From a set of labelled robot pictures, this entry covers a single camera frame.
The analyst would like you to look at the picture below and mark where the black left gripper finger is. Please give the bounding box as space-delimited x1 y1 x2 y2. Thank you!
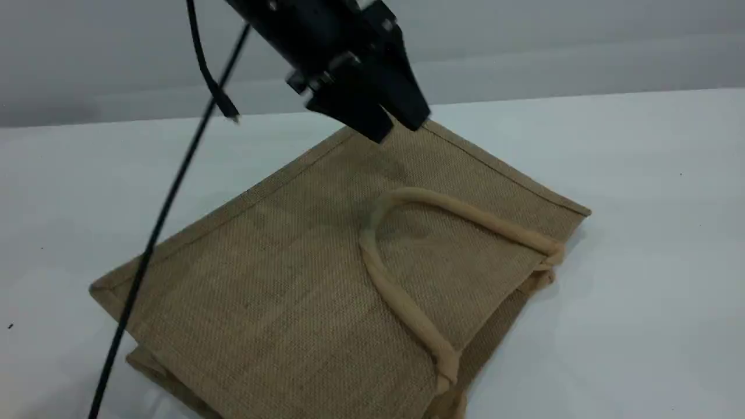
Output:
372 52 432 132
306 55 398 144

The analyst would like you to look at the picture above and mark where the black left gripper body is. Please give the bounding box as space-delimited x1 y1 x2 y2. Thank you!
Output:
224 0 403 95

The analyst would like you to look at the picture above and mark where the brown jute tote bag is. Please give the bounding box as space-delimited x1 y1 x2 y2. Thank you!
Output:
88 119 593 419

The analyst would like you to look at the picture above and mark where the black cable with plug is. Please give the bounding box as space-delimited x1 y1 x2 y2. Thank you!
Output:
185 0 240 124

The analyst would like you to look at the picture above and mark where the thin straight black cable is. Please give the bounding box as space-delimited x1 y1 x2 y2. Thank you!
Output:
87 23 252 419

